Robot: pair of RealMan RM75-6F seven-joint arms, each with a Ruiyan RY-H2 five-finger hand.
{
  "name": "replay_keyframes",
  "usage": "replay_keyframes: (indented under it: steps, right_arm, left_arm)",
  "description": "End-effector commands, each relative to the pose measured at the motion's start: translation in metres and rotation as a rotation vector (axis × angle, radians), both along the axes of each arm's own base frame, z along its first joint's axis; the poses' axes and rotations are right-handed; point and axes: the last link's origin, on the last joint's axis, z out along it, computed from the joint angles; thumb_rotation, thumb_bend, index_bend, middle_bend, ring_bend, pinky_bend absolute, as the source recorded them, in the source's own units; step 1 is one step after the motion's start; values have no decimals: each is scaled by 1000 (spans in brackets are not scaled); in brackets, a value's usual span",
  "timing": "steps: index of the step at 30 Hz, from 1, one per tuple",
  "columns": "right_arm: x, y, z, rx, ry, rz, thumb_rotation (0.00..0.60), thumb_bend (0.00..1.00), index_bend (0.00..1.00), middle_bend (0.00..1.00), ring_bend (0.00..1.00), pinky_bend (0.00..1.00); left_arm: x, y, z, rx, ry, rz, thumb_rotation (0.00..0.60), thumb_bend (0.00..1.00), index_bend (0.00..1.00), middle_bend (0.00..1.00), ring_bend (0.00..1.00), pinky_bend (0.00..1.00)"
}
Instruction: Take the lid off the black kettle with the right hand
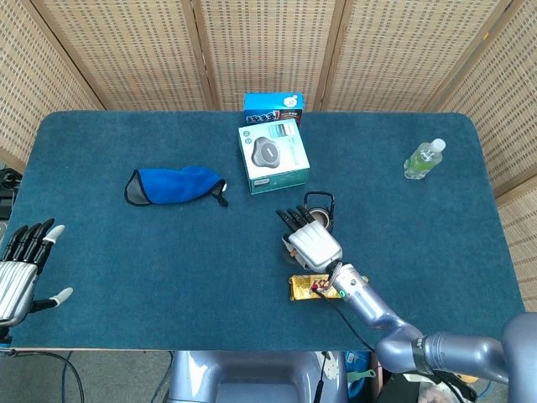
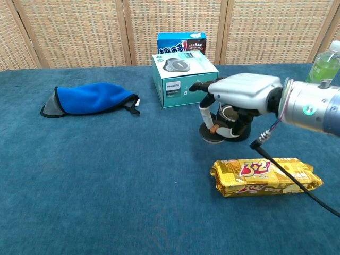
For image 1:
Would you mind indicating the white speaker product box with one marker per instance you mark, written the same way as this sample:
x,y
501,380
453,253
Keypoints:
x,y
277,165

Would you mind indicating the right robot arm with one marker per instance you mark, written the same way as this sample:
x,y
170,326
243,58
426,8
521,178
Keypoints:
x,y
453,348

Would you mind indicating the blue cloth pouch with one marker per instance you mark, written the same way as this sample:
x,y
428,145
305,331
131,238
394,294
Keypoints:
x,y
176,186

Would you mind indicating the black equipment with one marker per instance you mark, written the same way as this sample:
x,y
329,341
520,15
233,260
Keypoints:
x,y
7,191

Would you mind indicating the grey-blue robot torso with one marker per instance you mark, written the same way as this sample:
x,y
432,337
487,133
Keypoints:
x,y
251,378

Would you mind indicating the blue plastic container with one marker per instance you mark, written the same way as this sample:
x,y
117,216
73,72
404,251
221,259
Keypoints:
x,y
356,369

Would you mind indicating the woven rattan folding screen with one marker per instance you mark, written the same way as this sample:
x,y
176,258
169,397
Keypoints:
x,y
268,50

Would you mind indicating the blue cartoon print box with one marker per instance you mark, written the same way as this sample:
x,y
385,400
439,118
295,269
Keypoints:
x,y
272,107

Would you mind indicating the blue felt table mat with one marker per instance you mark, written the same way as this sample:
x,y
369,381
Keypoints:
x,y
168,273

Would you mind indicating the clear plastic bottle green label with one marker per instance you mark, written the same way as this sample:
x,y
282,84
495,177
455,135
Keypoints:
x,y
421,161

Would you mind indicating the yellow snack packet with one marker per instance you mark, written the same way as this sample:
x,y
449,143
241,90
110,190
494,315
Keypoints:
x,y
302,289

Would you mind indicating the black bag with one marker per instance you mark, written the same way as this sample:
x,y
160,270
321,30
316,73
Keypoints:
x,y
398,388

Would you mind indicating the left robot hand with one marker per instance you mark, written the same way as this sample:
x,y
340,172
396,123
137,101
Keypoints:
x,y
17,281

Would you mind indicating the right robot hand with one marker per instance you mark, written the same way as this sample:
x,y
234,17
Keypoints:
x,y
314,245

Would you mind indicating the black cast iron teapot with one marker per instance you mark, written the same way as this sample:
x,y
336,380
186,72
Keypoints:
x,y
324,216

